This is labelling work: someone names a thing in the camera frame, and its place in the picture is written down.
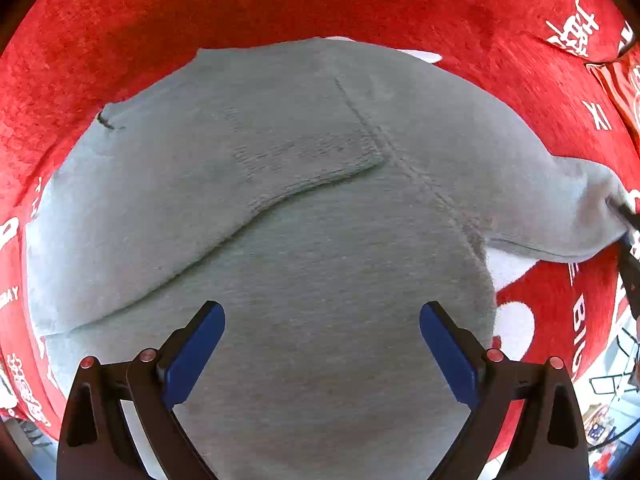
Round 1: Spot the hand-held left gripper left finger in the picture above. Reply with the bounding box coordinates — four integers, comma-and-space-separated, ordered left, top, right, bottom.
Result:
56, 301, 226, 480

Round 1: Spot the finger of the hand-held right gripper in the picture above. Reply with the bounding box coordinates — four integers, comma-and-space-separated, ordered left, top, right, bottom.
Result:
606, 198, 640, 235
617, 236, 640, 321

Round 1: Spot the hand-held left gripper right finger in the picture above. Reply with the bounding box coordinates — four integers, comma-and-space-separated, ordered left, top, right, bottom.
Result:
420, 301, 591, 480

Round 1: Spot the grey fleece garment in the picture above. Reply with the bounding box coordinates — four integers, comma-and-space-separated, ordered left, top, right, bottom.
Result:
25, 37, 638, 480

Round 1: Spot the red glossy packet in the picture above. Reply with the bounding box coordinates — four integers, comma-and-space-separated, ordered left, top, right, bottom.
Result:
586, 52, 640, 133

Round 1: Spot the red printed blanket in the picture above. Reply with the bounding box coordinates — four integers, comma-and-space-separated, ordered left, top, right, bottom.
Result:
0, 0, 640, 466

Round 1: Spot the black metal frame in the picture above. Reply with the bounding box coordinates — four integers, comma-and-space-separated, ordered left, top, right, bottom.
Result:
585, 327, 640, 453

